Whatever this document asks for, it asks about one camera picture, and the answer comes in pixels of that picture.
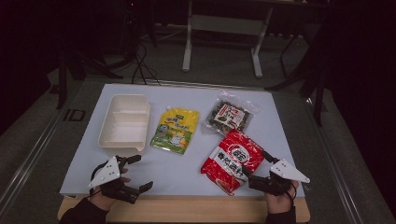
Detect yellow stand-up pouch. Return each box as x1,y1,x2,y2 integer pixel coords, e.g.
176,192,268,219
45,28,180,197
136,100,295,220
149,105,200,156

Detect red and white snack packet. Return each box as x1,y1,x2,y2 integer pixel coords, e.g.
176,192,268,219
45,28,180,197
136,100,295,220
200,129,266,197

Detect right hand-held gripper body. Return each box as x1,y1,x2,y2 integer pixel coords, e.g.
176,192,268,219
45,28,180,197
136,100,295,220
247,158,311,198

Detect person's left hand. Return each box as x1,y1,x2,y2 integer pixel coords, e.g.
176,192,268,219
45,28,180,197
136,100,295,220
90,167,132,213

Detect white plastic container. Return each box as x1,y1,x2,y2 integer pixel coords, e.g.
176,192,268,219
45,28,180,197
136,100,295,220
97,93,151,149

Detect white metal stand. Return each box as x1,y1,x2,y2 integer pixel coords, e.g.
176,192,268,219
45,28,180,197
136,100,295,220
181,0,275,78

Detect clear dried seaweed packet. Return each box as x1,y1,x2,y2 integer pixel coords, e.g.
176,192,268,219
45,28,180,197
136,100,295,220
202,90,260,136

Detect black cables on floor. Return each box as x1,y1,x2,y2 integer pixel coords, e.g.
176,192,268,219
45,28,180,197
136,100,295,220
130,40,162,87

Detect person's right hand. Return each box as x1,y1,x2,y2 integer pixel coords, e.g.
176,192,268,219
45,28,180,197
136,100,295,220
265,181,301,215

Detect metal floor rail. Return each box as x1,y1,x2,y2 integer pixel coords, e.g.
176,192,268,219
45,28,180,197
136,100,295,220
304,98,366,224
0,105,68,206

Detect black tripod stand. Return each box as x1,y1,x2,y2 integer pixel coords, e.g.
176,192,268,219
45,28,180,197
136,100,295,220
264,31,328,127

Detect black floor bracket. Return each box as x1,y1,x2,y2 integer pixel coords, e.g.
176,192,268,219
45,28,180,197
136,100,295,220
63,108,87,122

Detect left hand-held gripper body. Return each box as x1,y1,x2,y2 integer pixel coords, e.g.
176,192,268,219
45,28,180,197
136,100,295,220
88,155,141,205

